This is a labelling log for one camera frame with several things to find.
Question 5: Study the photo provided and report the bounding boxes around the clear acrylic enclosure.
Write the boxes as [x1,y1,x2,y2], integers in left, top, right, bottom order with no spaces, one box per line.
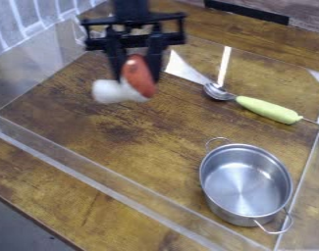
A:
[0,0,319,251]

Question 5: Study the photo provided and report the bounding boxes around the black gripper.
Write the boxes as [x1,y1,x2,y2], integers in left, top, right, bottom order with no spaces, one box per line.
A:
[80,13,186,82]

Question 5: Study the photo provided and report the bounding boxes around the red and white toy mushroom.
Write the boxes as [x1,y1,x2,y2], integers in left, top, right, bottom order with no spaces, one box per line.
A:
[92,54,157,104]

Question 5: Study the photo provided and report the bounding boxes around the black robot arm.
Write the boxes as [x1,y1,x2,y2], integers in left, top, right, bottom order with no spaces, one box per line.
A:
[80,0,186,81]

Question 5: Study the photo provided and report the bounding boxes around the silver metal pot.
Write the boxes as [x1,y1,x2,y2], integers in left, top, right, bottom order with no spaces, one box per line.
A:
[199,137,293,235]

